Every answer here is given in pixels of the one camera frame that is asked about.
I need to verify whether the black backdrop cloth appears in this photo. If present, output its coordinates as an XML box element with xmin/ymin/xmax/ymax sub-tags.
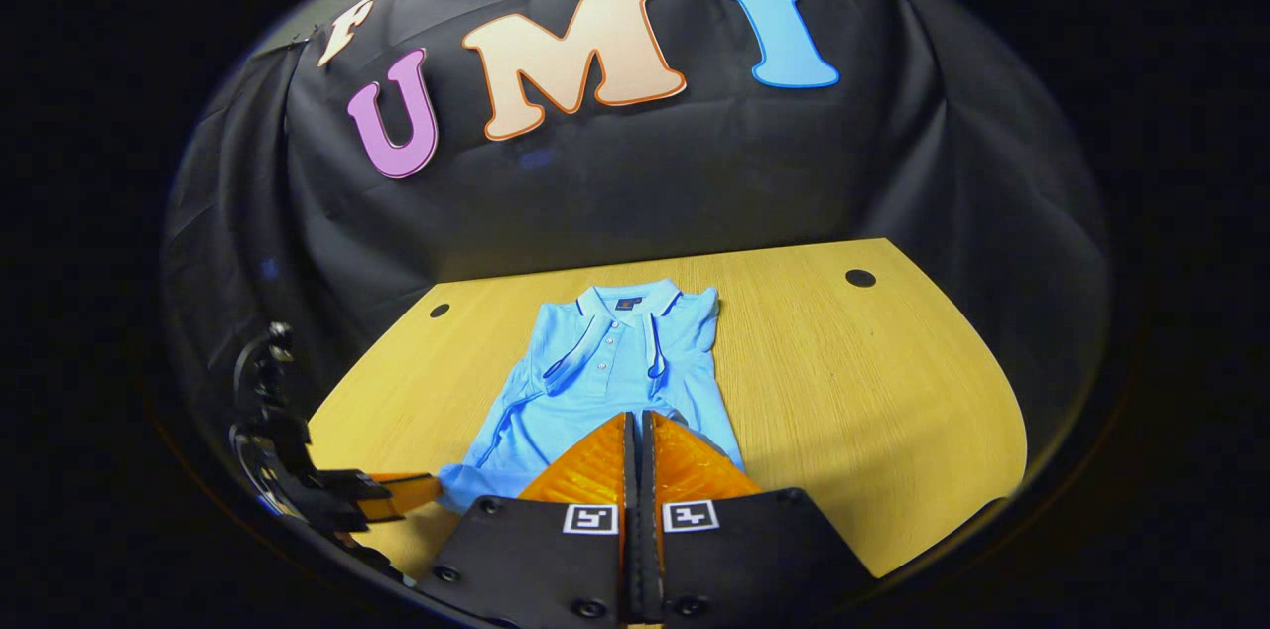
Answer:
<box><xmin>159</xmin><ymin>0</ymin><xmax>1112</xmax><ymax>511</ymax></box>

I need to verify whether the light blue T-shirt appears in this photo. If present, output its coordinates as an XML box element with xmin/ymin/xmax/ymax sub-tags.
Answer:
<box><xmin>437</xmin><ymin>278</ymin><xmax>747</xmax><ymax>516</ymax></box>

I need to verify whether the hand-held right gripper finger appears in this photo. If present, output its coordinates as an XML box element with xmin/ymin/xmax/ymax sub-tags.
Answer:
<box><xmin>640</xmin><ymin>409</ymin><xmax>879</xmax><ymax>629</ymax></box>
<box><xmin>417</xmin><ymin>411</ymin><xmax>636</xmax><ymax>629</ymax></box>

